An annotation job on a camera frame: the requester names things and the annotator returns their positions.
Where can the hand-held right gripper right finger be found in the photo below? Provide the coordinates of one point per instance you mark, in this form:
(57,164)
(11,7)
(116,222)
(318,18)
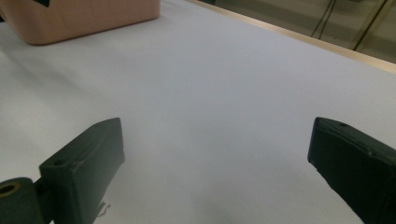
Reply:
(358,165)

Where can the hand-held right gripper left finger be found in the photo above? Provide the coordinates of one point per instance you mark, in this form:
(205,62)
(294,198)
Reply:
(84,168)

